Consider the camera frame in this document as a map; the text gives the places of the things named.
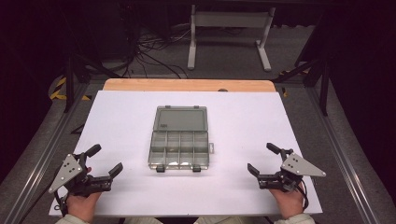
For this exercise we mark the white metal stand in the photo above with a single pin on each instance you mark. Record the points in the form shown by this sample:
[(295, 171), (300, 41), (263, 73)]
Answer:
[(232, 19)]

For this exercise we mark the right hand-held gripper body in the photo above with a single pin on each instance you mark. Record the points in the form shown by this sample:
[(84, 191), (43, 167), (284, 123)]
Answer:
[(299, 167)]

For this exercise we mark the clear plastic compartment box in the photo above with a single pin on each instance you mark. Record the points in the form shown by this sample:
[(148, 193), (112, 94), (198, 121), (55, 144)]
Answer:
[(180, 119)]

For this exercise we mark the person's left hand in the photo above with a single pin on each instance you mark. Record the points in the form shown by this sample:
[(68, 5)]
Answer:
[(81, 207)]

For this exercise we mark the yellow black floor tape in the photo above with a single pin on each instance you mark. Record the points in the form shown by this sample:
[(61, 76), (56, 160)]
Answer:
[(57, 91)]

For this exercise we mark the person's right hand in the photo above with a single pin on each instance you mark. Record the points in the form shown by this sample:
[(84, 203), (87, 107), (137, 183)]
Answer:
[(289, 203)]

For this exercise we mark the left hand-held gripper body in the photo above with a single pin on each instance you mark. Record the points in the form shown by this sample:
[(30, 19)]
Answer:
[(69, 171)]

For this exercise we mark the black metal stand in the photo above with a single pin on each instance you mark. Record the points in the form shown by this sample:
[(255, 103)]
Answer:
[(70, 81), (323, 84)]

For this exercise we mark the aluminium rail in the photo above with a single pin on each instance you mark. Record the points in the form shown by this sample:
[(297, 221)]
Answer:
[(342, 155), (46, 155)]

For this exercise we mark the dark computer case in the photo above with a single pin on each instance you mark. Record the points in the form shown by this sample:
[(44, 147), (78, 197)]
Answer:
[(120, 31)]

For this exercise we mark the white table mat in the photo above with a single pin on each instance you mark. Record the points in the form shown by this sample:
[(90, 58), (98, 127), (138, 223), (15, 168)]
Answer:
[(249, 124)]

